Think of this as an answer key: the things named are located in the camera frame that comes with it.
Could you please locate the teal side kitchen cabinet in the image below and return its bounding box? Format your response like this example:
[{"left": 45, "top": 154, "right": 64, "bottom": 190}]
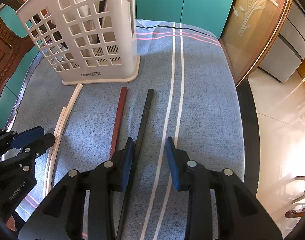
[{"left": 0, "top": 3, "right": 41, "bottom": 132}]

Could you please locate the grey refrigerator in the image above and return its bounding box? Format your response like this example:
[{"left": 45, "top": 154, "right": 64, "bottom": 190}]
[{"left": 257, "top": 0, "right": 305, "bottom": 84}]

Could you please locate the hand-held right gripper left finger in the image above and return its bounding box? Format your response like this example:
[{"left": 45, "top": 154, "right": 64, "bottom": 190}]
[{"left": 18, "top": 137, "right": 135, "bottom": 240}]

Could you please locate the red-brown chopstick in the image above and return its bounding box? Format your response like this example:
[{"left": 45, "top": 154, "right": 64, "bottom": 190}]
[{"left": 109, "top": 87, "right": 128, "bottom": 161}]

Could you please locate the wood-framed glass door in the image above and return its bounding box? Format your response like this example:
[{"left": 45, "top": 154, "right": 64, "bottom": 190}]
[{"left": 219, "top": 0, "right": 294, "bottom": 88}]

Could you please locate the wooden stool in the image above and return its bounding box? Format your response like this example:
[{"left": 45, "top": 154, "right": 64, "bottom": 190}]
[{"left": 284, "top": 176, "right": 305, "bottom": 219}]

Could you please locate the blue striped cloth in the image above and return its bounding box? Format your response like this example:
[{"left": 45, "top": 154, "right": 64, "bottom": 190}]
[{"left": 8, "top": 19, "right": 244, "bottom": 240}]

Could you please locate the teal lower kitchen cabinet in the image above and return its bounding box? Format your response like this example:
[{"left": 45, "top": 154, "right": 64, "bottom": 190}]
[{"left": 135, "top": 0, "right": 238, "bottom": 39}]

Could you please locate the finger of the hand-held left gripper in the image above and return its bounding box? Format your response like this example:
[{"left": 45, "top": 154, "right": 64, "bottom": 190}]
[
  {"left": 0, "top": 127, "right": 45, "bottom": 161},
  {"left": 19, "top": 133, "right": 56, "bottom": 158}
]

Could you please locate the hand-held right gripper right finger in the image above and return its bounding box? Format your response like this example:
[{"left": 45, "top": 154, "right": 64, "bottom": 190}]
[{"left": 166, "top": 136, "right": 283, "bottom": 240}]

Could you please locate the black chopstick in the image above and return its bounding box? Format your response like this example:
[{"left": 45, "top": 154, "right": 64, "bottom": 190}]
[{"left": 115, "top": 88, "right": 154, "bottom": 240}]

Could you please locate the white plastic utensil basket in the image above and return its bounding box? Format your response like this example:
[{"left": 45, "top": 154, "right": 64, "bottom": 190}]
[{"left": 15, "top": 0, "right": 141, "bottom": 86}]

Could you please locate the white chopstick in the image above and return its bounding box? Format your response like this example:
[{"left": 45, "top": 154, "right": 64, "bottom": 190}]
[
  {"left": 46, "top": 83, "right": 83, "bottom": 198},
  {"left": 43, "top": 107, "right": 67, "bottom": 198}
]

